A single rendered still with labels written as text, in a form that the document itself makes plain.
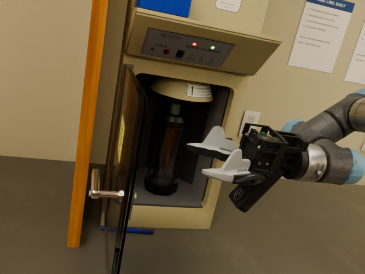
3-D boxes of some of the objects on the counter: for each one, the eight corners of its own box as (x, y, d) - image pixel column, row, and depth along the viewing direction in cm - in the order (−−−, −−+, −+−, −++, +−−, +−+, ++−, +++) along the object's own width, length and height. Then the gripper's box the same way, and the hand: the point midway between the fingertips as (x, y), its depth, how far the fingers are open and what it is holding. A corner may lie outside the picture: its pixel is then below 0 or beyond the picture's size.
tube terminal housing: (99, 182, 115) (132, -74, 91) (189, 188, 124) (242, -43, 100) (99, 226, 92) (144, -99, 68) (209, 229, 101) (284, -56, 77)
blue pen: (101, 228, 92) (102, 225, 91) (152, 232, 94) (153, 229, 94) (101, 231, 91) (101, 227, 90) (152, 235, 93) (153, 231, 93)
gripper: (285, 122, 69) (191, 107, 61) (329, 157, 57) (220, 144, 50) (270, 157, 73) (178, 148, 65) (308, 198, 61) (202, 192, 53)
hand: (197, 161), depth 59 cm, fingers open, 7 cm apart
